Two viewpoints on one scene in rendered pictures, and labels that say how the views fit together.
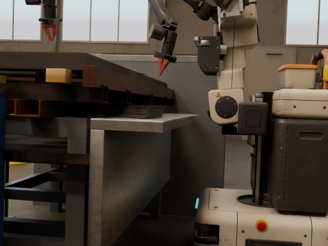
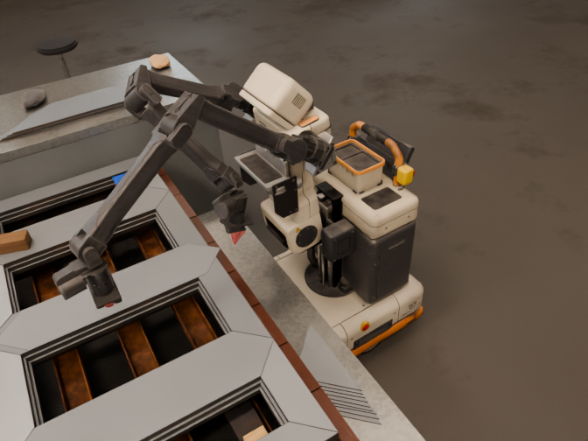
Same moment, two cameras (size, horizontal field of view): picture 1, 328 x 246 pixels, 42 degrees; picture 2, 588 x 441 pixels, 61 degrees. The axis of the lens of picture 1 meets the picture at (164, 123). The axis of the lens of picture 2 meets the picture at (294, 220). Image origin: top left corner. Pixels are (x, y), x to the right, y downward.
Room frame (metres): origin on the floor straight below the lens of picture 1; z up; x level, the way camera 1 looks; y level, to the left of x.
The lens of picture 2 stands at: (0.79, 0.66, 2.06)
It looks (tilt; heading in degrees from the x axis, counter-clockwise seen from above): 40 degrees down; 323
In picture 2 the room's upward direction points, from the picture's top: 4 degrees counter-clockwise
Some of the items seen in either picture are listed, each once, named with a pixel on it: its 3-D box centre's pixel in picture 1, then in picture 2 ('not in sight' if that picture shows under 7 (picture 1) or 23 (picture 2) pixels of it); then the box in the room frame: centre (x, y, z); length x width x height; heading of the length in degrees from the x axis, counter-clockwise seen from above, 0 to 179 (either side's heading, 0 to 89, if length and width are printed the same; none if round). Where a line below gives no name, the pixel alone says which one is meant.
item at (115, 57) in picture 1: (138, 62); (57, 110); (3.15, 0.20, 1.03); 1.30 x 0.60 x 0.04; 81
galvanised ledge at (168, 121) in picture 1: (164, 119); (280, 308); (1.79, 0.00, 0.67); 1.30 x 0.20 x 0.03; 171
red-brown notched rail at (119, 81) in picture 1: (146, 89); (221, 262); (2.00, 0.09, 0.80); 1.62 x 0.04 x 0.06; 171
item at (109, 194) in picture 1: (144, 163); not in sight; (1.80, 0.08, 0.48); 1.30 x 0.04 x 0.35; 171
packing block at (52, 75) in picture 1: (59, 76); not in sight; (1.23, 0.30, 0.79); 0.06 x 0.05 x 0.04; 81
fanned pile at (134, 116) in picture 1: (139, 111); (326, 379); (1.44, 0.08, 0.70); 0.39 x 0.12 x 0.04; 171
